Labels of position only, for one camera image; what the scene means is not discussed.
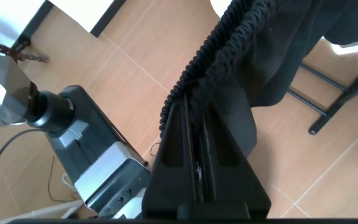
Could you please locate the black clothes rack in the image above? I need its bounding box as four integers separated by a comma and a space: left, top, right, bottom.
287, 63, 358, 136

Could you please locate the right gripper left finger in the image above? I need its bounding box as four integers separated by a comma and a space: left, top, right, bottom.
141, 92, 199, 218

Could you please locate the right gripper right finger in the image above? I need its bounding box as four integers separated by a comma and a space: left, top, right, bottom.
198, 111, 272, 218

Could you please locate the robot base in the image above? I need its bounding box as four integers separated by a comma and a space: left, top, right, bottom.
0, 85, 152, 222

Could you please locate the black garment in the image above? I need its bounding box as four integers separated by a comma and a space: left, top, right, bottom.
158, 0, 358, 157

